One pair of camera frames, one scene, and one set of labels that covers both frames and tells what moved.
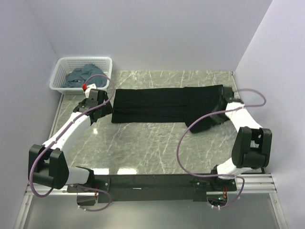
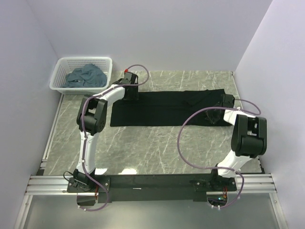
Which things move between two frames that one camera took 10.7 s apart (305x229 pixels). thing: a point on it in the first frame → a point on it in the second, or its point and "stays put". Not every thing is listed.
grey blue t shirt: [90, 74] stays put
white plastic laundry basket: [71, 73] stays put
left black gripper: [106, 109] → [135, 95]
